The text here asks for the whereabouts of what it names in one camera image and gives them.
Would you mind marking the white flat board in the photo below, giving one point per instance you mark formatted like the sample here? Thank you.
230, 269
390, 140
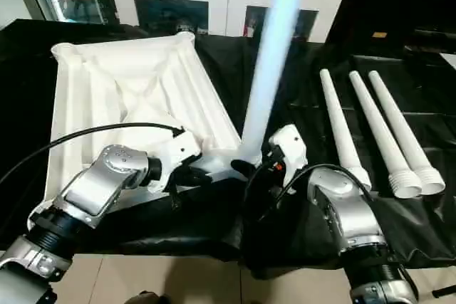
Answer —
449, 60

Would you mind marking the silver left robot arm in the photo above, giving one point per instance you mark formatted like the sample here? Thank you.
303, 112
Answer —
92, 190

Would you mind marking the small yellow tag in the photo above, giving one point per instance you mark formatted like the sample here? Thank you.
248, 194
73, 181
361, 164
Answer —
380, 34

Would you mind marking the white plastic table leg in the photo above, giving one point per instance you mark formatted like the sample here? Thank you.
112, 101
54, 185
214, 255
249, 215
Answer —
381, 133
406, 133
340, 122
271, 62

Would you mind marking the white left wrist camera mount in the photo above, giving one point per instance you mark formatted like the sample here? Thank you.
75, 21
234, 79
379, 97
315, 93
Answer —
174, 151

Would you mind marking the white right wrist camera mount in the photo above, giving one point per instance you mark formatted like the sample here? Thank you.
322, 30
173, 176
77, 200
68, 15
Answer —
288, 149

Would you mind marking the black work mat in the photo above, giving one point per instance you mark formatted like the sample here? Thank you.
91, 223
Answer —
214, 233

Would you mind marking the black folding stand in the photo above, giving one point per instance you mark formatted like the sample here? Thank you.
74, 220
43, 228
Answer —
445, 292

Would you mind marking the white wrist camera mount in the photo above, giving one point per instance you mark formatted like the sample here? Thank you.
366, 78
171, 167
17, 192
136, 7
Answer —
174, 151
288, 149

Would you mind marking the white plastic table top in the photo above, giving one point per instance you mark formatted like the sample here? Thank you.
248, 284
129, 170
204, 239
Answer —
128, 83

